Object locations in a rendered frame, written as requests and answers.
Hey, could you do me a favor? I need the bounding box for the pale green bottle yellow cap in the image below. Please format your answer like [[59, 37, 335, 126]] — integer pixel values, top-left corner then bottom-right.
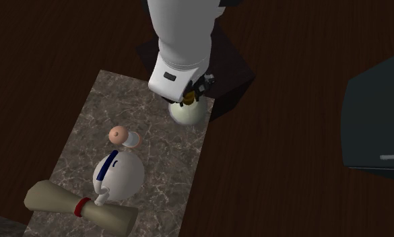
[[168, 91, 208, 126]]

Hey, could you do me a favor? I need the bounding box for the dark robot stand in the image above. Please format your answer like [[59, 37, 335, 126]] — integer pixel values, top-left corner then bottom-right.
[[136, 20, 257, 123]]

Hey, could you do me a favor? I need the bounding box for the brown marble top table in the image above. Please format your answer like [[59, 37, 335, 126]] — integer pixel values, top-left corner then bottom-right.
[[22, 69, 216, 237]]

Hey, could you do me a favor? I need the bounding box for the pink and white shaker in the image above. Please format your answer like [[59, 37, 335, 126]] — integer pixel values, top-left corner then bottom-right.
[[108, 125, 143, 149]]

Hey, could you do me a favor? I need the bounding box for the white round figure blue stripe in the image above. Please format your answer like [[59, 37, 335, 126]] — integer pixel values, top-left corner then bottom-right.
[[92, 149, 145, 207]]

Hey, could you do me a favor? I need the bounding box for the dark cabinet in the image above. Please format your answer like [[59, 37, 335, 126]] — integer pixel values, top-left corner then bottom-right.
[[340, 48, 394, 183]]

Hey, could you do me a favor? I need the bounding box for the beige scroll red band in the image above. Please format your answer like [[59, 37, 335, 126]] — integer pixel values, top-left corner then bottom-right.
[[23, 179, 139, 237]]

